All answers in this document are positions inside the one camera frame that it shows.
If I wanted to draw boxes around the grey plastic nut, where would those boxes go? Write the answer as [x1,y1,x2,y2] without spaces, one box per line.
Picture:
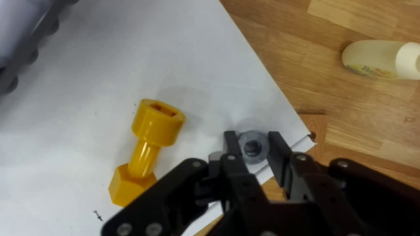
[236,129,269,165]

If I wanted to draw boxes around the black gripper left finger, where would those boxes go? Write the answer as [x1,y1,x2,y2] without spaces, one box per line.
[99,129,280,236]

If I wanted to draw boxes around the white Lean Robotics cardboard box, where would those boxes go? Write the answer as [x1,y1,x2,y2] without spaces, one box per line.
[0,0,317,236]

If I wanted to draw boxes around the cream plastic bottle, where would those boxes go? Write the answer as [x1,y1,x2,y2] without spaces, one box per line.
[340,38,420,81]

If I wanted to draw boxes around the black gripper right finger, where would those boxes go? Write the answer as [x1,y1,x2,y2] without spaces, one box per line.
[266,129,420,236]

